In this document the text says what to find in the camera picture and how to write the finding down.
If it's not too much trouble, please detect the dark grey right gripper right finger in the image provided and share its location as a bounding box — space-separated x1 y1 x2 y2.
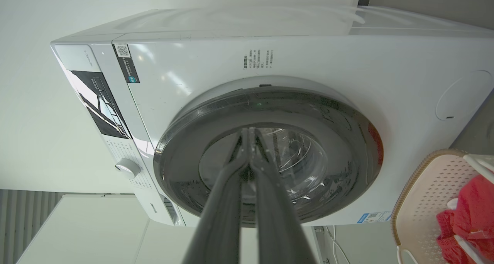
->
247 127 318 264

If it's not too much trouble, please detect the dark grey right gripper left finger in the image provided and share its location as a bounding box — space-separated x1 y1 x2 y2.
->
182 128 249 264

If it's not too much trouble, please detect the pink perforated laundry basket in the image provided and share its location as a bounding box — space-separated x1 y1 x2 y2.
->
391 149 494 264

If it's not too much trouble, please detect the dark round washing machine door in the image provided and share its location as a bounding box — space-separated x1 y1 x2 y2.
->
153 76 384 228

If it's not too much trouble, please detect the silver washing machine control knob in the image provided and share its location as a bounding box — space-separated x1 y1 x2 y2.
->
115 158 141 179

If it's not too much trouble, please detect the white cabinet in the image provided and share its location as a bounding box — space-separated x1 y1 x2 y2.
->
16 194 325 264

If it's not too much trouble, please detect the white front-load washing machine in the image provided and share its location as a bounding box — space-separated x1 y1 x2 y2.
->
51 5 494 228

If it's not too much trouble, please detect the red garment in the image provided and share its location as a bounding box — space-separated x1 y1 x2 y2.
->
436 174 494 264

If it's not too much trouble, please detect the thin white cable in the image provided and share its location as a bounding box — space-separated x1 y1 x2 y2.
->
326 225 351 264

